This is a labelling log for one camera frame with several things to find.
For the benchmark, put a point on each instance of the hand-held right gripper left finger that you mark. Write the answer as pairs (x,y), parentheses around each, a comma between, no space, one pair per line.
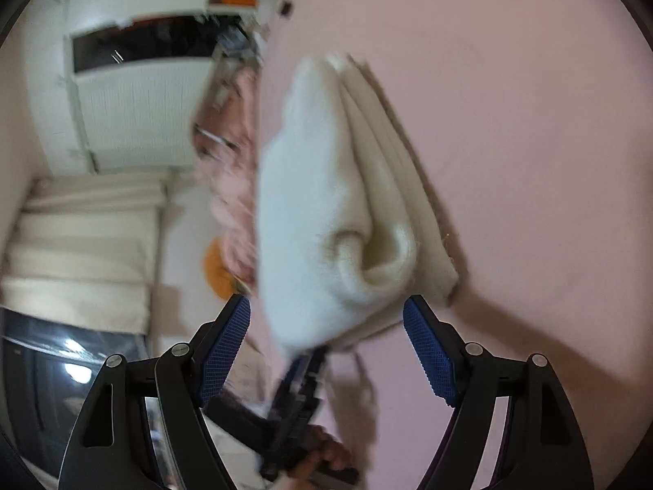
(224,347)

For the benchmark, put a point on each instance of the pink quilt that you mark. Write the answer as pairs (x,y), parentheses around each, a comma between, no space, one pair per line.
(234,204)

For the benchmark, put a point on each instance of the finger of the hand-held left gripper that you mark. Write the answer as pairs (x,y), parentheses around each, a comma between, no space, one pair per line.
(303,375)

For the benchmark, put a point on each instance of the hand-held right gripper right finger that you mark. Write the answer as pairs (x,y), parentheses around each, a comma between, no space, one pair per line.
(428,352)

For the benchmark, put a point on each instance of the cream curtain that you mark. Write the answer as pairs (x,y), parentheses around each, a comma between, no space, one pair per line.
(81,245)

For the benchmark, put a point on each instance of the orange cloth bundle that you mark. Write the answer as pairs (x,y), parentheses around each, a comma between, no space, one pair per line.
(214,265)

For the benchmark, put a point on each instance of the white wardrobe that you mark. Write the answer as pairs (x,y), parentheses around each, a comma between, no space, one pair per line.
(143,112)

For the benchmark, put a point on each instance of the white knit sweater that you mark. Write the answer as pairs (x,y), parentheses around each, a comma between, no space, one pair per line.
(316,189)

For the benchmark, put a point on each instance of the dark glass window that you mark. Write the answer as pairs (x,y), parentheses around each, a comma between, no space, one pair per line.
(61,367)

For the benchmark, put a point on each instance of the person's left hand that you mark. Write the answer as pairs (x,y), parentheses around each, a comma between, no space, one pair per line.
(326,451)

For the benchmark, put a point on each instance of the pink bed sheet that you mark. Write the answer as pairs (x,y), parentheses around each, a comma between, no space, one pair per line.
(510,138)

